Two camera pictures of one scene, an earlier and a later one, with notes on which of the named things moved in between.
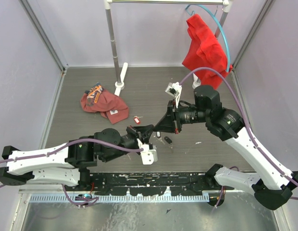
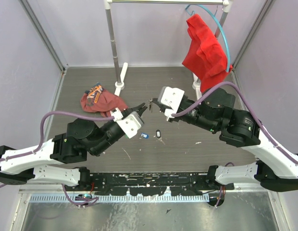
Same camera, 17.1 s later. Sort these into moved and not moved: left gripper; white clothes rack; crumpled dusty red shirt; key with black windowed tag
Moved: left gripper
Not moved: white clothes rack; key with black windowed tag; crumpled dusty red shirt
